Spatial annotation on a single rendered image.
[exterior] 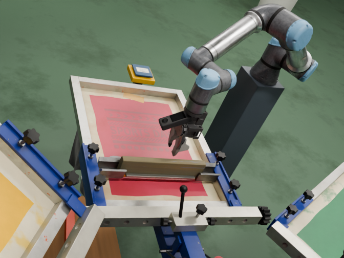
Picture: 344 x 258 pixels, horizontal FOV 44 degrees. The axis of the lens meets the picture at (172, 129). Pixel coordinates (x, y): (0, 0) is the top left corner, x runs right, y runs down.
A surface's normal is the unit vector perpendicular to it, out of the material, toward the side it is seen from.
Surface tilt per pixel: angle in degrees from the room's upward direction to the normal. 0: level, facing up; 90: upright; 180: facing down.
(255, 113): 90
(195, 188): 0
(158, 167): 90
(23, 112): 0
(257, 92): 90
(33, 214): 32
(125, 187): 0
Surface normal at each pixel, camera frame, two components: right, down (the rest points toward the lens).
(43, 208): 0.77, -0.42
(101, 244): 0.34, -0.74
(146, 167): 0.27, 0.66
